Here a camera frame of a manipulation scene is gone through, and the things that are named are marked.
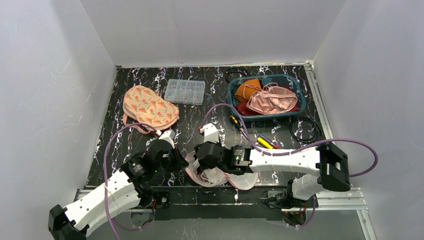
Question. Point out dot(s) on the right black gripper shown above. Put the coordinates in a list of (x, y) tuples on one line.
[(200, 155)]

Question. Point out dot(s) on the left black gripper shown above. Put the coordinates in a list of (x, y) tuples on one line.
[(177, 158)]

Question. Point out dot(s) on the white mesh laundry bag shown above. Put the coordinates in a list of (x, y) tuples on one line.
[(241, 182)]

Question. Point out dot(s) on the floral pink laundry bag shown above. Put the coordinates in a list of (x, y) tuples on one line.
[(144, 105)]

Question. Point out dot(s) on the pink satin bra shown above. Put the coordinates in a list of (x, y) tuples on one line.
[(275, 101)]

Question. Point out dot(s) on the white satin bra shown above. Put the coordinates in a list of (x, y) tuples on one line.
[(208, 178)]

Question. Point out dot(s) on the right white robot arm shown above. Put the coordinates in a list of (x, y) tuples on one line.
[(324, 165)]

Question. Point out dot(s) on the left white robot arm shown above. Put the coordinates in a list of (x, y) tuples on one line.
[(127, 188)]

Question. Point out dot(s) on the orange bra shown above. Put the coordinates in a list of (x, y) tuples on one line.
[(247, 89)]

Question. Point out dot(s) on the black yellow screwdriver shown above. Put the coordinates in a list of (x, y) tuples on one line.
[(236, 123)]

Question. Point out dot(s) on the yellow red screwdriver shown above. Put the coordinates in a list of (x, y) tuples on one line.
[(267, 144)]

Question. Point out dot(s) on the clear plastic parts box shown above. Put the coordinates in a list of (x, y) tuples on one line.
[(187, 92)]

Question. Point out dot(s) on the teal plastic basket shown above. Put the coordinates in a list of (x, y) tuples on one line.
[(281, 97)]

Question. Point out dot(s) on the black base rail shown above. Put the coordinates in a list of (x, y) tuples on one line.
[(225, 202)]

